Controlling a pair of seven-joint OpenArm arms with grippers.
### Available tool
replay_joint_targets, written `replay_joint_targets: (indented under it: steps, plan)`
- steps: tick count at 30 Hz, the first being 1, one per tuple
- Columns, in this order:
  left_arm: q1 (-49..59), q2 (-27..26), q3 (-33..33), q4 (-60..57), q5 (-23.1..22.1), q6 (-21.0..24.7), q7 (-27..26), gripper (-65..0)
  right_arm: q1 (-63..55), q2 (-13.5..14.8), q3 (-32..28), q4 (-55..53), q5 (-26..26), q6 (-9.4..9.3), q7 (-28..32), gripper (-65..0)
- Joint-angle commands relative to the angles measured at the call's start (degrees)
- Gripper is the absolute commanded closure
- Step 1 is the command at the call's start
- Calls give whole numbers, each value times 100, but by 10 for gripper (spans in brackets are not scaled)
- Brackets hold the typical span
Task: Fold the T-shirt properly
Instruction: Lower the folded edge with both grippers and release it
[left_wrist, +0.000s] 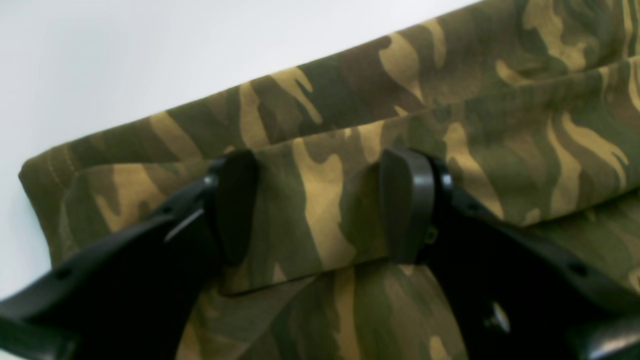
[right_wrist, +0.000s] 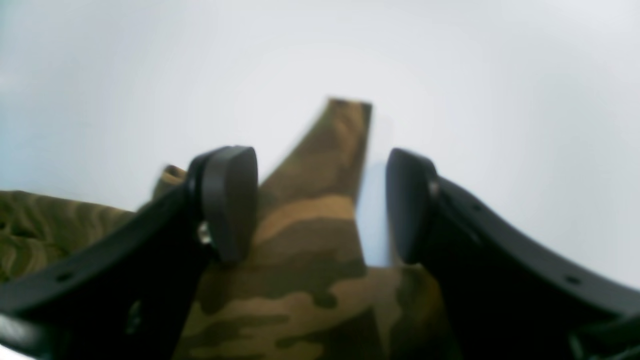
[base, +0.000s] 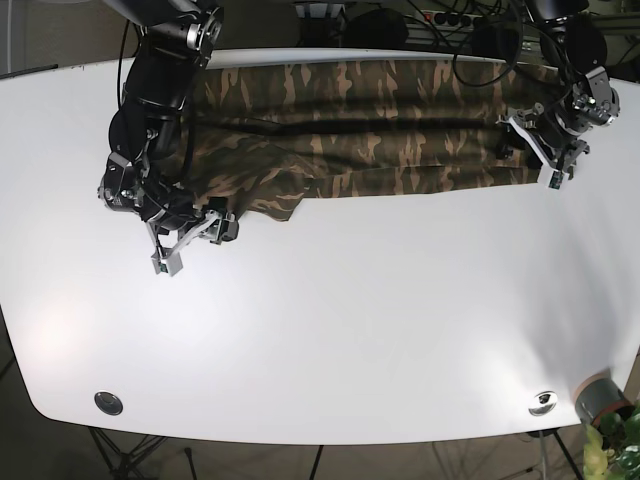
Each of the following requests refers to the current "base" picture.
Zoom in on left metal table grommet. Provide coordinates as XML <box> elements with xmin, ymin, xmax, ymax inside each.
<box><xmin>94</xmin><ymin>391</ymin><xmax>123</xmax><ymax>416</ymax></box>

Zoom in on green plant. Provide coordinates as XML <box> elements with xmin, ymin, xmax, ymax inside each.
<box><xmin>583</xmin><ymin>404</ymin><xmax>639</xmax><ymax>480</ymax></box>

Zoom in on metal table grommet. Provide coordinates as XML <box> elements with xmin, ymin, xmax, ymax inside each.
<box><xmin>94</xmin><ymin>391</ymin><xmax>123</xmax><ymax>416</ymax></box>
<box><xmin>528</xmin><ymin>391</ymin><xmax>558</xmax><ymax>417</ymax></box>

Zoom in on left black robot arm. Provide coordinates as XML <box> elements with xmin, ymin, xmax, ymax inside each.
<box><xmin>451</xmin><ymin>1</ymin><xmax>620</xmax><ymax>189</ymax></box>

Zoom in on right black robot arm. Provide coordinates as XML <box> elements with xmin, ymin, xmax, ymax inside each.
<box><xmin>98</xmin><ymin>1</ymin><xmax>238</xmax><ymax>276</ymax></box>

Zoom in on grey plant pot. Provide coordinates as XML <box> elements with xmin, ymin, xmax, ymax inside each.
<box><xmin>572</xmin><ymin>370</ymin><xmax>634</xmax><ymax>427</ymax></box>

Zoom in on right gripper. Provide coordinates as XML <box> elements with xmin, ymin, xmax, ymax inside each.
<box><xmin>100</xmin><ymin>165</ymin><xmax>239</xmax><ymax>276</ymax></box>

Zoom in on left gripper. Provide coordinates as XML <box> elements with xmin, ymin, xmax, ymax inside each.
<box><xmin>500</xmin><ymin>75</ymin><xmax>620</xmax><ymax>190</ymax></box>

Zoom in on camouflage T-shirt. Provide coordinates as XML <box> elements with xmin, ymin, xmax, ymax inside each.
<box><xmin>179</xmin><ymin>59</ymin><xmax>563</xmax><ymax>221</ymax></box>

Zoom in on right metal table grommet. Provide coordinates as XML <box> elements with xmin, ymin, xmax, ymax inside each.
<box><xmin>528</xmin><ymin>391</ymin><xmax>558</xmax><ymax>417</ymax></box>

